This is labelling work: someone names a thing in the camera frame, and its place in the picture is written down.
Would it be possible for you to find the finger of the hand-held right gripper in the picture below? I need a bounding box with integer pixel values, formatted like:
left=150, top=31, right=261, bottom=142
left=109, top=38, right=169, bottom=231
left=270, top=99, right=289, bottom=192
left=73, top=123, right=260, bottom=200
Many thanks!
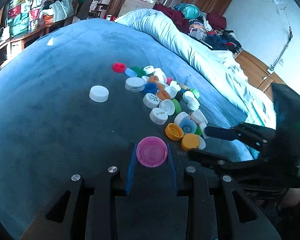
left=189, top=149, right=265, bottom=178
left=204, top=122, right=276, bottom=152

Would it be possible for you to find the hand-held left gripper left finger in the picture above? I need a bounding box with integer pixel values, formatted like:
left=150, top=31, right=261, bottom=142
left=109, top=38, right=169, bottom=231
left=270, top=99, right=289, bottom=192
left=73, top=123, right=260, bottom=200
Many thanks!
left=21, top=142, right=138, bottom=240

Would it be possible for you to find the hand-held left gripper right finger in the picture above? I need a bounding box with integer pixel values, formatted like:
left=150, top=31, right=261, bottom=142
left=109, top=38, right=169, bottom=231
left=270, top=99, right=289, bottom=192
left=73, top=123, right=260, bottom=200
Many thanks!
left=166, top=143, right=282, bottom=240

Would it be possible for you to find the small white bottle cap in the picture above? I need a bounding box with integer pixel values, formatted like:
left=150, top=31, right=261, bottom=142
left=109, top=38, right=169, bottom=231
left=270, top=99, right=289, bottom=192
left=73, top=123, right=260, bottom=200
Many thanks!
left=199, top=122, right=210, bottom=139

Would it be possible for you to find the pink bottle cap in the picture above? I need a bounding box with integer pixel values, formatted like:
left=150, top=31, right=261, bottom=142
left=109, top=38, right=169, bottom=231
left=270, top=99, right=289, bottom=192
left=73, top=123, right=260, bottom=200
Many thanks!
left=136, top=136, right=168, bottom=168

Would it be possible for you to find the pile of mixed bottle caps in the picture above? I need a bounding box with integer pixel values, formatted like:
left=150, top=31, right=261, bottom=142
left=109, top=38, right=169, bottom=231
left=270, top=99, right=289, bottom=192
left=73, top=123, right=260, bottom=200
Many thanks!
left=112, top=62, right=207, bottom=152

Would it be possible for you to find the person's right forearm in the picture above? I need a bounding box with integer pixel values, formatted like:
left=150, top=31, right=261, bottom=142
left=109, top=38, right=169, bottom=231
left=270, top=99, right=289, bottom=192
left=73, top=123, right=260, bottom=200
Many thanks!
left=281, top=181, right=300, bottom=205

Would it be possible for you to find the wooden headboard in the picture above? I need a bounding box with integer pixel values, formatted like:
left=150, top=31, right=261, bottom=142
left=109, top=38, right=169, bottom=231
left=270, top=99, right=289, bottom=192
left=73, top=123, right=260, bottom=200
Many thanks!
left=235, top=50, right=288, bottom=98

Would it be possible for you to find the plain white bottle cap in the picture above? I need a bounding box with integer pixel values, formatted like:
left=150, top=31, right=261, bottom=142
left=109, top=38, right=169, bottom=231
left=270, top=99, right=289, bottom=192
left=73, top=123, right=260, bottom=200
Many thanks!
left=89, top=85, right=109, bottom=103

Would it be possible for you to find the blue bed blanket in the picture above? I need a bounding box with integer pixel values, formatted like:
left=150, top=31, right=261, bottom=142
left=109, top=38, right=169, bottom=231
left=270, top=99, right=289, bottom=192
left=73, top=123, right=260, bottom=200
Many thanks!
left=0, top=19, right=255, bottom=240

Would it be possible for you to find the pile of clothes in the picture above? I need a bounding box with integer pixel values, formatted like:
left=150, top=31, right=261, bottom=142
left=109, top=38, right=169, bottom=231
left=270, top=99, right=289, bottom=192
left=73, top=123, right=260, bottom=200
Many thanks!
left=154, top=2, right=243, bottom=53

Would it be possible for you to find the white patterned duvet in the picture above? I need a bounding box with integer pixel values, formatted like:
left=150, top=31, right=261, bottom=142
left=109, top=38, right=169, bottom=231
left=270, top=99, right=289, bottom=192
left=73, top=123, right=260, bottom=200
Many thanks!
left=116, top=8, right=278, bottom=130

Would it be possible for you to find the wooden chair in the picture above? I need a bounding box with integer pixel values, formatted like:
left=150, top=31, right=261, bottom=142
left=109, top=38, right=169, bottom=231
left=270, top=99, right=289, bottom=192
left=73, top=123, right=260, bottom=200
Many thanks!
left=89, top=2, right=109, bottom=19

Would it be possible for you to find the cluttered wooden shelf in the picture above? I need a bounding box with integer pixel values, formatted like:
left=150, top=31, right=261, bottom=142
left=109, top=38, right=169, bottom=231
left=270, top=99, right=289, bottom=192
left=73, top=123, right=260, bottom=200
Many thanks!
left=0, top=0, right=75, bottom=73

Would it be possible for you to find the wall cable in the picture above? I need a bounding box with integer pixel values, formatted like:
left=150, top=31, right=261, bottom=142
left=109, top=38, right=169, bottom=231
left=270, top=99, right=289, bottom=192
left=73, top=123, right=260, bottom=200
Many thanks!
left=269, top=12, right=293, bottom=72

